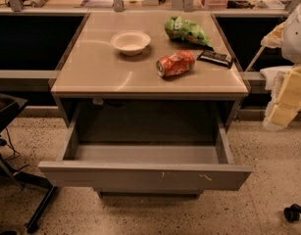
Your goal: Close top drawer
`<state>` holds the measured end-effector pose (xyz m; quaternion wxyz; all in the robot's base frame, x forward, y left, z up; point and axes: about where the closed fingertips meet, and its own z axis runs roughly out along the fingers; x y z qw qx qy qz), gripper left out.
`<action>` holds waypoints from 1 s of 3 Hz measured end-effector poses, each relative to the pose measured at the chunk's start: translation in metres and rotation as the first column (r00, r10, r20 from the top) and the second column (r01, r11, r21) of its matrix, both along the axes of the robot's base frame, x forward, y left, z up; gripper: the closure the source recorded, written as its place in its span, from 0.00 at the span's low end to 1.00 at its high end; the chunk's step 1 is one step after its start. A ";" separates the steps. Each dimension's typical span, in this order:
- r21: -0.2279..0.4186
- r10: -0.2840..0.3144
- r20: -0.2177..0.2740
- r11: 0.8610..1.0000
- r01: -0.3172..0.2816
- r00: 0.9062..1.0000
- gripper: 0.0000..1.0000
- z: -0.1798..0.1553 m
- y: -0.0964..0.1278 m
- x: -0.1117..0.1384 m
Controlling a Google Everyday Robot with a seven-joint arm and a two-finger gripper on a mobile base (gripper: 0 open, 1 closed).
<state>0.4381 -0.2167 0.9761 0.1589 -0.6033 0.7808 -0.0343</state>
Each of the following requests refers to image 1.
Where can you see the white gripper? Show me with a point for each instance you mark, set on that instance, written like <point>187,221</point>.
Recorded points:
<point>296,39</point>

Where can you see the grey top drawer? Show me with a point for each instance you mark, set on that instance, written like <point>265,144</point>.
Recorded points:
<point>147,148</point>

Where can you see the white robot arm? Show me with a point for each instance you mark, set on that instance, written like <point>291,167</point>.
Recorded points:
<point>287,36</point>

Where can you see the grey drawer cabinet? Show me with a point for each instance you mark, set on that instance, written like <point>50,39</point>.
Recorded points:
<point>98,74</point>

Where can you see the white rod with tip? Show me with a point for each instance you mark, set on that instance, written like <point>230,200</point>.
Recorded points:
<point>250,67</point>

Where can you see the dark snack bar wrapper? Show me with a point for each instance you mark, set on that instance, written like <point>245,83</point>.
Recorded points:
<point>213,57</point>

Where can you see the black caster wheel right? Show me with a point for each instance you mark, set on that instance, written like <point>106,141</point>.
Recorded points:
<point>292,213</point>

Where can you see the crushed orange soda can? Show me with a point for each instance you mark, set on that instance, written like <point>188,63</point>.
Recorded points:
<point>177,63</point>

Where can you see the green chip bag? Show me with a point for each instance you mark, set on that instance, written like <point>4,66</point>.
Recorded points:
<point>178,28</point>

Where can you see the white paper bowl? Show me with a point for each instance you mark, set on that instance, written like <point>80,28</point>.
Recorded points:
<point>130,42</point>

